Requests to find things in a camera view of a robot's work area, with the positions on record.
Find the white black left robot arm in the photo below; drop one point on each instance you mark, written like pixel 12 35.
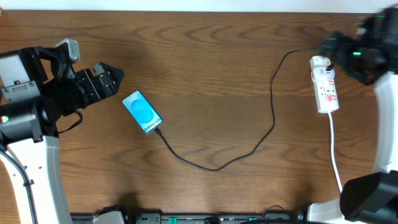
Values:
pixel 40 86

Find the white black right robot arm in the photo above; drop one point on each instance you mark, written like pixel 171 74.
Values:
pixel 372 198

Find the white power strip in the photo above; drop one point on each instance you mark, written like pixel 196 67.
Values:
pixel 325 92

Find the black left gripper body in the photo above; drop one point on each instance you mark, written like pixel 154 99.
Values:
pixel 91 94

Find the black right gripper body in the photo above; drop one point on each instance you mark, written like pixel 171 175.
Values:
pixel 352 57

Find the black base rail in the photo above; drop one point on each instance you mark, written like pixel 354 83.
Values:
pixel 117 214

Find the white USB charger adapter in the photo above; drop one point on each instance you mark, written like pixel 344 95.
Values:
pixel 321 74

